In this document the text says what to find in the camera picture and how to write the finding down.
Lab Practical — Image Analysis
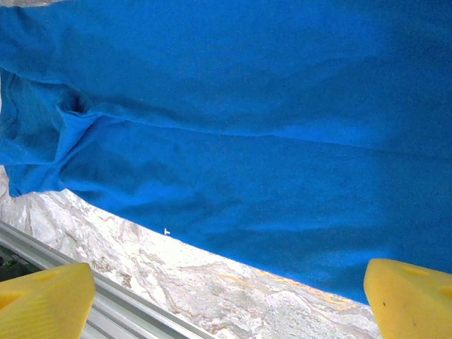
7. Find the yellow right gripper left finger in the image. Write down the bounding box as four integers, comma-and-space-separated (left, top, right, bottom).
0, 262, 97, 339

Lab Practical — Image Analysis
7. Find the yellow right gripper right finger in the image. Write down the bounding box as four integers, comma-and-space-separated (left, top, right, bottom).
363, 258, 452, 339

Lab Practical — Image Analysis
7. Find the bright blue printed t-shirt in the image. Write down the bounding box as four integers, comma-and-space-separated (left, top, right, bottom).
0, 0, 452, 307

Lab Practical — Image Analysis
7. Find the aluminium rail beam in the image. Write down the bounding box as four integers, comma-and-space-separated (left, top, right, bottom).
0, 221, 216, 339

